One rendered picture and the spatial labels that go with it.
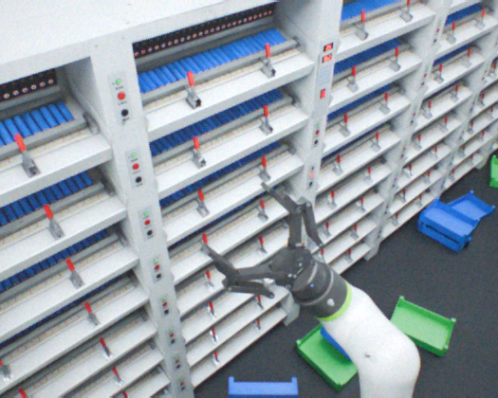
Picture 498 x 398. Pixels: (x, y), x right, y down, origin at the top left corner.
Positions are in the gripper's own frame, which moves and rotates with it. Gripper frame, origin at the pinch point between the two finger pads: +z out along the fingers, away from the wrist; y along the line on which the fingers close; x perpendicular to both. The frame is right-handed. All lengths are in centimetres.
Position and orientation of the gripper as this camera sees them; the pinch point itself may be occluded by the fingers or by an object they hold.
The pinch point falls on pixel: (239, 221)
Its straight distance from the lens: 70.0
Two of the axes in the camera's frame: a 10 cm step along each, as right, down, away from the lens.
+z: -6.2, -5.7, -5.3
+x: 3.8, 3.8, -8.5
